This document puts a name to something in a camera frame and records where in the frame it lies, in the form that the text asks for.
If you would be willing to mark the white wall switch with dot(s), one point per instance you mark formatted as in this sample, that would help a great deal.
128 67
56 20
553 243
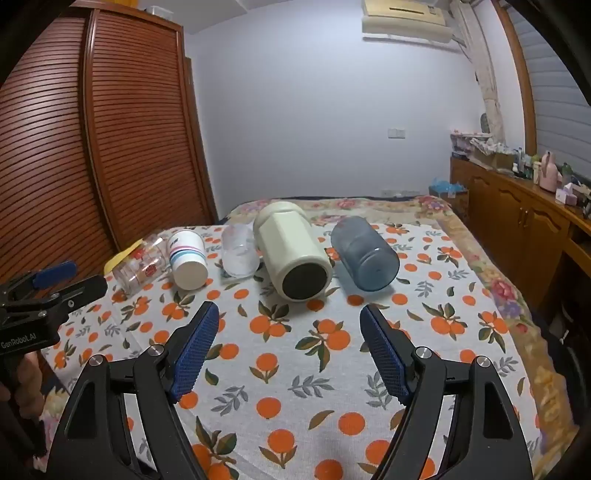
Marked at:
396 134

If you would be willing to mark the orange fruit print cloth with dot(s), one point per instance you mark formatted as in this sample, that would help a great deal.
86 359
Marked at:
295 369

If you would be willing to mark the blue plastic bag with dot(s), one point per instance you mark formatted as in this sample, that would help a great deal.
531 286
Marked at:
445 188

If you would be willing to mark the pile of printed cloths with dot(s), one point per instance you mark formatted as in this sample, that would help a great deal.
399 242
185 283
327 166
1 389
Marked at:
468 143

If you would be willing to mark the floral blanket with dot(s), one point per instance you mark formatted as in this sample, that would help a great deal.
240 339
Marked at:
498 286

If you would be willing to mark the cardboard box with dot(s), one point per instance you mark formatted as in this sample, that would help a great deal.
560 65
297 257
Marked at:
491 159

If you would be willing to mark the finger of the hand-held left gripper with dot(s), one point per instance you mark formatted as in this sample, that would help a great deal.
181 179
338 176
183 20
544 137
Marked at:
55 272
78 290

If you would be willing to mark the clear glass red print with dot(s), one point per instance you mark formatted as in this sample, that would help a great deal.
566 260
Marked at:
138 272

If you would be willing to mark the yellow plastic lid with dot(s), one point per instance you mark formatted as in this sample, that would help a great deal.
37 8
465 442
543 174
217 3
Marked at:
113 263

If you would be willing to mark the pink bottle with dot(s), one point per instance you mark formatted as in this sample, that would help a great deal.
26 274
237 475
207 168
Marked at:
549 173

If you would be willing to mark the white striped paper cup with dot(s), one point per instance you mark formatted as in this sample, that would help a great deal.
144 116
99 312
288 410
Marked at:
187 258

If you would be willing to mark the pale patterned curtain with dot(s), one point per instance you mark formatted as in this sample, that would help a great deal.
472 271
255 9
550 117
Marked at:
487 78

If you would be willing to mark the cream wall air conditioner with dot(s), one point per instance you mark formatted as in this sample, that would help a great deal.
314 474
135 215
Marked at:
406 23

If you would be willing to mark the cream insulated cup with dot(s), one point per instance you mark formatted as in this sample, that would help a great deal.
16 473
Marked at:
286 244

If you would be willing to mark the brown louvered wooden wardrobe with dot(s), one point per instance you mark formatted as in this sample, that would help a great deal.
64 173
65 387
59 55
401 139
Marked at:
115 138

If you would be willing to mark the blue translucent plastic cup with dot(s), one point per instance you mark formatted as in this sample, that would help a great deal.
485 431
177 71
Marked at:
360 249

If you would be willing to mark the clear plastic cup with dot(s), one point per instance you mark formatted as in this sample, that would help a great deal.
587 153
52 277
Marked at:
238 258

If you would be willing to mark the wooden sideboard cabinet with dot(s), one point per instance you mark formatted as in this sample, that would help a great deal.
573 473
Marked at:
517 217

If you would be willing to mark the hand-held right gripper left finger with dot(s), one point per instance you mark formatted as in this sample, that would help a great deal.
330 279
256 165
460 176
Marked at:
196 350

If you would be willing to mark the purple tissue box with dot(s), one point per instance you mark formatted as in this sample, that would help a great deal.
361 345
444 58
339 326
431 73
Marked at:
568 194

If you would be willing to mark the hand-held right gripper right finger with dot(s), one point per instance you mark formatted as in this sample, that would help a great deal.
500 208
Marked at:
381 350

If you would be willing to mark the grey window blind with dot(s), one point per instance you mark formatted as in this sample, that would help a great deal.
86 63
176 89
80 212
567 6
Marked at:
549 78

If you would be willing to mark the person's left hand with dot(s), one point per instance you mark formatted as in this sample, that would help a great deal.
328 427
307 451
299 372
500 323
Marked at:
28 383

